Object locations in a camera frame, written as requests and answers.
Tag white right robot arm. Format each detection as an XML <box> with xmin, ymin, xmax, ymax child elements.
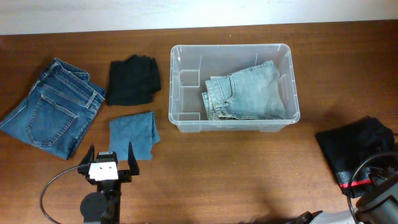
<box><xmin>286</xmin><ymin>166</ymin><xmax>397</xmax><ymax>224</ymax></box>

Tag light blue jeans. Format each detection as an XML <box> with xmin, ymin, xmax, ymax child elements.
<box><xmin>202</xmin><ymin>60</ymin><xmax>287</xmax><ymax>121</ymax></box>

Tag clear plastic storage bin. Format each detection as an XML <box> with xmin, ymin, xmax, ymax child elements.
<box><xmin>169</xmin><ymin>44</ymin><xmax>300</xmax><ymax>133</ymax></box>

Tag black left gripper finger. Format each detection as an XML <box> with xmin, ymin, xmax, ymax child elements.
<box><xmin>127</xmin><ymin>142</ymin><xmax>140</xmax><ymax>176</ymax></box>
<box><xmin>80</xmin><ymin>144</ymin><xmax>95</xmax><ymax>166</ymax></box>

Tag small blue denim cloth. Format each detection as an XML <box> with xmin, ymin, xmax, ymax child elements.
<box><xmin>109</xmin><ymin>111</ymin><xmax>160</xmax><ymax>161</ymax></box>

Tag dark blue folded jeans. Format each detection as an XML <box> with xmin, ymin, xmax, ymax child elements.
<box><xmin>1</xmin><ymin>58</ymin><xmax>106</xmax><ymax>160</ymax></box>

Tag black garment with red stripe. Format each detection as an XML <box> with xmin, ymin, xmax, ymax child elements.
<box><xmin>315</xmin><ymin>117</ymin><xmax>397</xmax><ymax>198</ymax></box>

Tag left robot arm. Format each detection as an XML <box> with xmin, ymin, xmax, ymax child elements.
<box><xmin>78</xmin><ymin>144</ymin><xmax>140</xmax><ymax>224</ymax></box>

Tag black folded garment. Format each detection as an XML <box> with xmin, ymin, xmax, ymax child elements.
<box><xmin>107</xmin><ymin>55</ymin><xmax>161</xmax><ymax>106</ymax></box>

